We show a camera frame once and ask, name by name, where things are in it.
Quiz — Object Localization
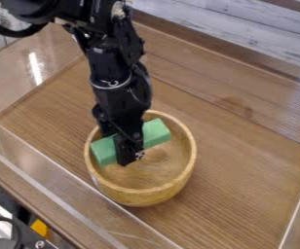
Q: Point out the green rectangular block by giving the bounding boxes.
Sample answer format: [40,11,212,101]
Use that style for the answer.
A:
[89,118,171,167]

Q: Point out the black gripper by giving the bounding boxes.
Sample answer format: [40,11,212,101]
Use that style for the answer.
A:
[89,67,152,166]

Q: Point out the black cable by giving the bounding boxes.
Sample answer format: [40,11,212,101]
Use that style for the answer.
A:
[0,216,26,249]

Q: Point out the brown wooden bowl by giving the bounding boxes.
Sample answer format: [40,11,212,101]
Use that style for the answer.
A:
[83,110,196,207]

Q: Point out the clear acrylic tray wall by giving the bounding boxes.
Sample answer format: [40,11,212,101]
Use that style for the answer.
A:
[0,125,180,249]

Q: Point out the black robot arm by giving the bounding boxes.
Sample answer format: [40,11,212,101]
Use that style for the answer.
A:
[0,0,152,166]

